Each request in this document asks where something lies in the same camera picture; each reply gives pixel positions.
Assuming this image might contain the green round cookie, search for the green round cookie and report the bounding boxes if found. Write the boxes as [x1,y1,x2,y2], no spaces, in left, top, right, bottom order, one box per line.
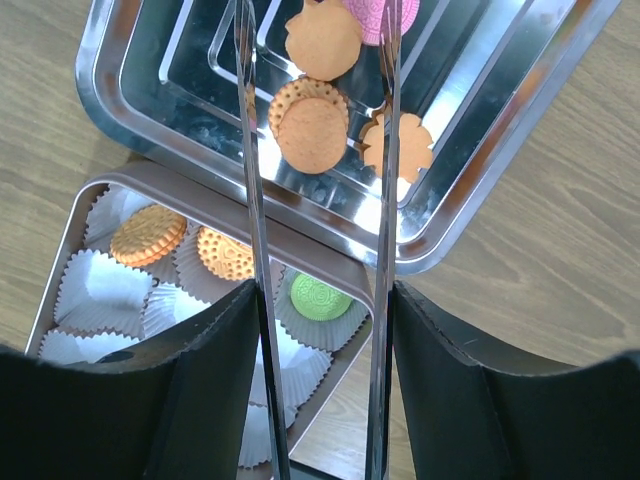
[290,274,352,322]

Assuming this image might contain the orange round dotted cookie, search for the orange round dotted cookie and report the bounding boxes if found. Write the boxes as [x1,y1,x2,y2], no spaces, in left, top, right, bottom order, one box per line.
[197,227,255,281]

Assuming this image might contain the steel baking tray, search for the steel baking tray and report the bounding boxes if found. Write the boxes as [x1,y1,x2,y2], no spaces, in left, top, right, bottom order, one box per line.
[75,1,617,275]

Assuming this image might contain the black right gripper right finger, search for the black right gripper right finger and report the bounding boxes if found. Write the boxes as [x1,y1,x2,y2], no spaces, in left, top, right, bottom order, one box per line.
[393,282,639,479]

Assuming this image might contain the orange plain round cookie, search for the orange plain round cookie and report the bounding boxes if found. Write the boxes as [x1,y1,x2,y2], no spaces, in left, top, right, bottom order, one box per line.
[268,76,349,174]

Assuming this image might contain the metal tongs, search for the metal tongs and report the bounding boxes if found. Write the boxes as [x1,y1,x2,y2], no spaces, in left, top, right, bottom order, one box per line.
[234,1,402,479]

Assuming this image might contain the brown cookie tin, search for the brown cookie tin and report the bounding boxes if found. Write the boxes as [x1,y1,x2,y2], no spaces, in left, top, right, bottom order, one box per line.
[26,161,373,448]

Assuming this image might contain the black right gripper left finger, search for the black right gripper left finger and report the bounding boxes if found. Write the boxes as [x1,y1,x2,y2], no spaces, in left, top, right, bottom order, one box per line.
[1,281,259,479]

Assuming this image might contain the pink round cookie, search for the pink round cookie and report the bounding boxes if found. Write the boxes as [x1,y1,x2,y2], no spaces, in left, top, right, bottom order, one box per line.
[343,0,420,46]

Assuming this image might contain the orange round sandwich cookie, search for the orange round sandwich cookie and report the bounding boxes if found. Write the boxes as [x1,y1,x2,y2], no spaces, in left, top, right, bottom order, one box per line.
[110,204,187,267]

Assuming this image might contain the orange scalloped flower cookie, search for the orange scalloped flower cookie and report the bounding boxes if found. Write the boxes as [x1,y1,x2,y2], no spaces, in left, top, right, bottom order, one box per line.
[360,113,433,184]

